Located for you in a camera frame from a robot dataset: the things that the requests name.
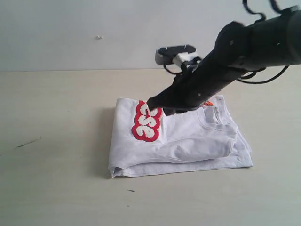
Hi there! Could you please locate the white t-shirt with red lettering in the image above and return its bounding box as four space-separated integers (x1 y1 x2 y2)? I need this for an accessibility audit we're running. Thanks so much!
108 95 253 178

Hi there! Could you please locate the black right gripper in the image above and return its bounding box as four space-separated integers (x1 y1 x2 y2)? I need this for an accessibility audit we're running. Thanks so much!
147 50 245 116

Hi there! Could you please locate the orange garment tag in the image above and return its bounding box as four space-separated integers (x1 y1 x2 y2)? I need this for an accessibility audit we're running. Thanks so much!
203 101 214 106

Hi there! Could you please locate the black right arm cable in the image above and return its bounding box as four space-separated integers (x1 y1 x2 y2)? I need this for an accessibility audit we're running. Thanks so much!
242 0 291 85

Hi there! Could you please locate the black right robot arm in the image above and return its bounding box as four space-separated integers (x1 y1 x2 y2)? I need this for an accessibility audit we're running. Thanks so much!
147 4 301 115

